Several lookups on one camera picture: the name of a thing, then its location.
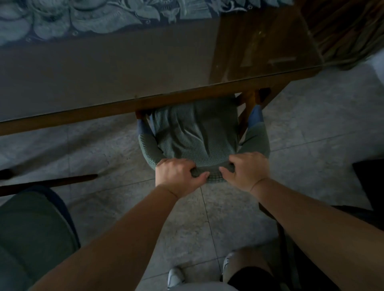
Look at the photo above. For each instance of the person's right hand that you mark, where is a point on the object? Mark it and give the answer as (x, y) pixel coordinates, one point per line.
(250, 171)

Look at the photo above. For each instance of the person's left hand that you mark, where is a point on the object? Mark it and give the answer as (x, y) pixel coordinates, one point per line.
(174, 178)

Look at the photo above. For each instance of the person's left thumb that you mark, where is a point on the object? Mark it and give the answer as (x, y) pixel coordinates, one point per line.
(201, 178)

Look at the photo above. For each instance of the person's right thumb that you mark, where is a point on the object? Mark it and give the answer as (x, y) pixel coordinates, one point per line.
(227, 174)

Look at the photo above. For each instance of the wooden chair with green cover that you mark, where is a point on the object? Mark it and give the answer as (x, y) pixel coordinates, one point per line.
(33, 233)
(195, 135)

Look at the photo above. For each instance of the person's right forearm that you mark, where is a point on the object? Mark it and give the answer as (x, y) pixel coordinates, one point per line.
(315, 227)

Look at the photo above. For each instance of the person's left forearm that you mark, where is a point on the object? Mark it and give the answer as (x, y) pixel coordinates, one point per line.
(120, 239)

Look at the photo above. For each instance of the white shoe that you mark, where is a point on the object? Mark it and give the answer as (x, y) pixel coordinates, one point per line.
(228, 260)
(175, 277)

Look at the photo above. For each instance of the person's right leg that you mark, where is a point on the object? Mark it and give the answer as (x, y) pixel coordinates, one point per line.
(255, 259)

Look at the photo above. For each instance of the black shorts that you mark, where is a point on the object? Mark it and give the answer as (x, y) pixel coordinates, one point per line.
(252, 280)

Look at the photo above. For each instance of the dark chair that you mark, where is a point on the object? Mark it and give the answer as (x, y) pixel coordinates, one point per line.
(300, 269)

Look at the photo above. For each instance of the wooden table with glass top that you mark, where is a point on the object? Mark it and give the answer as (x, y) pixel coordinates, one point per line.
(90, 112)

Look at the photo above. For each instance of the dark furniture piece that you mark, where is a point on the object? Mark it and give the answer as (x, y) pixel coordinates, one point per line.
(370, 183)

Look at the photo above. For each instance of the brown dried plant bundle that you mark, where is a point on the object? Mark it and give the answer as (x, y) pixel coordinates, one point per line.
(345, 27)

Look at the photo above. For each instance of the blue floral table cloth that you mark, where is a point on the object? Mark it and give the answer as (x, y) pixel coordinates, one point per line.
(90, 18)

